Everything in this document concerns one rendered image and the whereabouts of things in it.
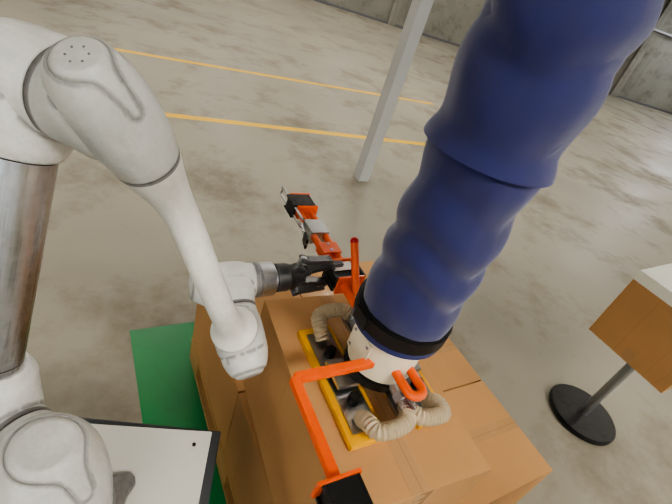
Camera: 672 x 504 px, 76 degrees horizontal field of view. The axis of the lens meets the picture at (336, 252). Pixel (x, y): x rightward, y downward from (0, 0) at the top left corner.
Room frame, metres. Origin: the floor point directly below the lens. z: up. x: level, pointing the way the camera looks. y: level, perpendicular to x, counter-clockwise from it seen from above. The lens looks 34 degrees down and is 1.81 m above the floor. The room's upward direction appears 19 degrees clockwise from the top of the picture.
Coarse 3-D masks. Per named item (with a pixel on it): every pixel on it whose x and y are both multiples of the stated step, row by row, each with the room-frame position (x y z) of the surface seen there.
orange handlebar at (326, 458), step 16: (336, 256) 1.04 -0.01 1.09; (352, 304) 0.86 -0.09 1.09; (320, 368) 0.62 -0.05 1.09; (336, 368) 0.63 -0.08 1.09; (352, 368) 0.65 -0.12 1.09; (368, 368) 0.68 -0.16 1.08; (400, 384) 0.66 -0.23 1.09; (416, 384) 0.67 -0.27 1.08; (304, 400) 0.53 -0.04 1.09; (416, 400) 0.63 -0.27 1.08; (304, 416) 0.50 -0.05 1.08; (320, 432) 0.47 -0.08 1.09; (320, 448) 0.44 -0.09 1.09; (336, 464) 0.43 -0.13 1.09
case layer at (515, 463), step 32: (448, 352) 1.41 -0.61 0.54; (224, 384) 0.97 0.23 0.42; (448, 384) 1.23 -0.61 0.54; (480, 384) 1.29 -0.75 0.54; (224, 416) 0.92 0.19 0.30; (480, 416) 1.12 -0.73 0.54; (224, 448) 0.88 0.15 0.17; (256, 448) 0.71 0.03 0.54; (480, 448) 0.98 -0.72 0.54; (512, 448) 1.03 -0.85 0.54; (256, 480) 0.67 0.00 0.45; (480, 480) 0.86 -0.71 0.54; (512, 480) 0.90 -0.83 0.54
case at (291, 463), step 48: (288, 336) 0.80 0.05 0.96; (336, 336) 0.86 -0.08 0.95; (288, 384) 0.68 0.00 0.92; (432, 384) 0.81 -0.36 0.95; (288, 432) 0.62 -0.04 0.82; (336, 432) 0.58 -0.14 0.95; (432, 432) 0.67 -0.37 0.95; (288, 480) 0.56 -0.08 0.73; (384, 480) 0.51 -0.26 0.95; (432, 480) 0.55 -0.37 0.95
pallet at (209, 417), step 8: (192, 344) 1.33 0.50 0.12; (192, 352) 1.32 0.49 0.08; (192, 360) 1.30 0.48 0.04; (200, 368) 1.20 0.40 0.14; (200, 376) 1.25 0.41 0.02; (200, 384) 1.21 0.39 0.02; (200, 392) 1.17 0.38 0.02; (208, 400) 1.07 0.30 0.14; (208, 408) 1.11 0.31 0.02; (208, 416) 1.07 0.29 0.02; (208, 424) 1.03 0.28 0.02; (224, 464) 0.84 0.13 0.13; (224, 472) 0.83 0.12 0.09; (224, 480) 0.82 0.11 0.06; (224, 488) 0.81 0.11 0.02; (232, 488) 0.76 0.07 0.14; (232, 496) 0.79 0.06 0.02
